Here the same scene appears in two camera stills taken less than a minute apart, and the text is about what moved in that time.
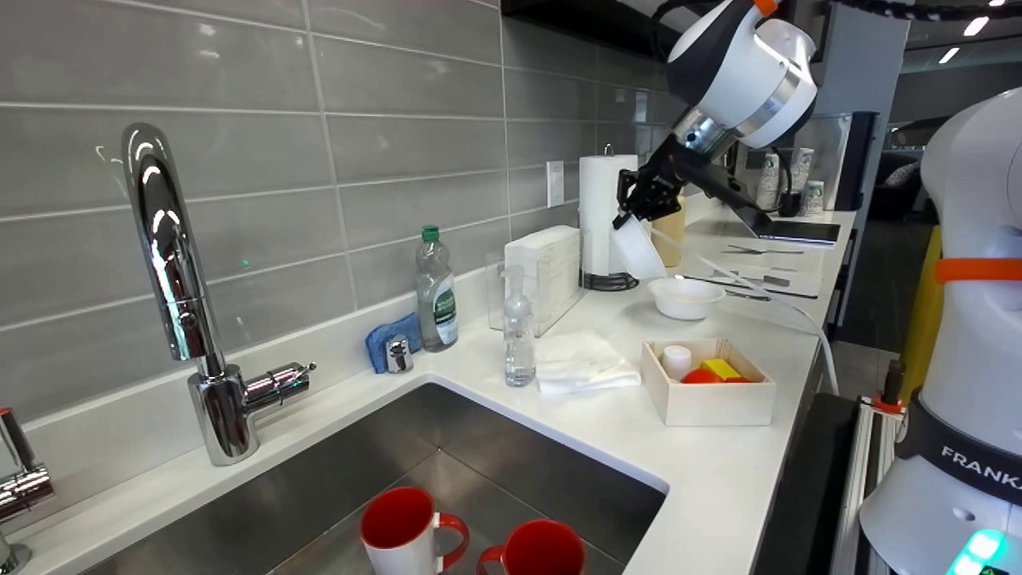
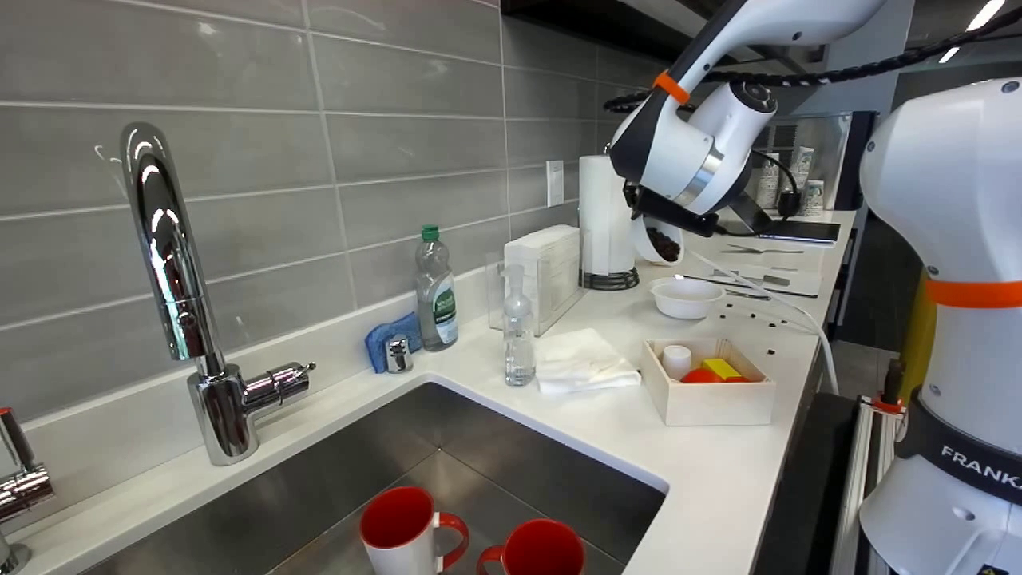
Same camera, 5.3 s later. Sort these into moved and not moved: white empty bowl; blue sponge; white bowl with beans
Moved: white bowl with beans
Not moved: blue sponge; white empty bowl
